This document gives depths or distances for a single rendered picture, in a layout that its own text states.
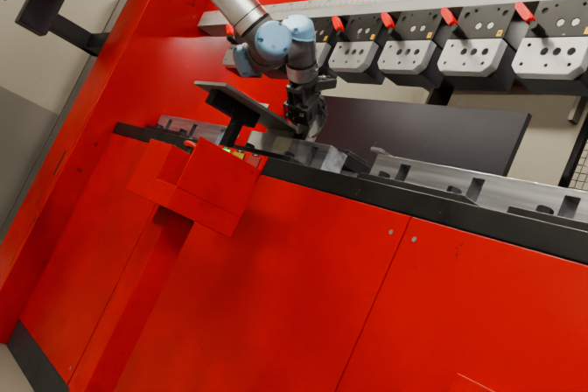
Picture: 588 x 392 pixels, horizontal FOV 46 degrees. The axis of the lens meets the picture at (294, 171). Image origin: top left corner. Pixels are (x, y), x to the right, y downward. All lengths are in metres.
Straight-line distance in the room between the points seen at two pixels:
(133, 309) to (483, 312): 0.68
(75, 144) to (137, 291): 1.23
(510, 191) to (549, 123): 2.55
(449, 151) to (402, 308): 1.07
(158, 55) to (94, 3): 1.81
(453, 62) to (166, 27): 1.40
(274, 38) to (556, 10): 0.55
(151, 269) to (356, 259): 0.41
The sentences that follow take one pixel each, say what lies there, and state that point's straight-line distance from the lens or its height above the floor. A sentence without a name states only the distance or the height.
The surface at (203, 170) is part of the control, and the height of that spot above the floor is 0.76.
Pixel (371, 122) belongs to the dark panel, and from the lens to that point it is 2.50.
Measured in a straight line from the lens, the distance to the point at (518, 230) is 1.10.
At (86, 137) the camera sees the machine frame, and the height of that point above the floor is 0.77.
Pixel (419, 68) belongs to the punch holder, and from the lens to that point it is 1.60.
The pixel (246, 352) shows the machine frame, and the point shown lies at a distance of 1.45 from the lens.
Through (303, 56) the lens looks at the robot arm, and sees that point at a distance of 1.60.
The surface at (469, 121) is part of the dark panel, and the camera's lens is 2.20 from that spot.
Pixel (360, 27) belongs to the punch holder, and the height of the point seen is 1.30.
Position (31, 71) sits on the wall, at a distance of 4.33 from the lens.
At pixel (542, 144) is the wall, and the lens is 3.80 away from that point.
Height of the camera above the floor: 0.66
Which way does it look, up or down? 7 degrees up
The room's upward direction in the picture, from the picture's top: 25 degrees clockwise
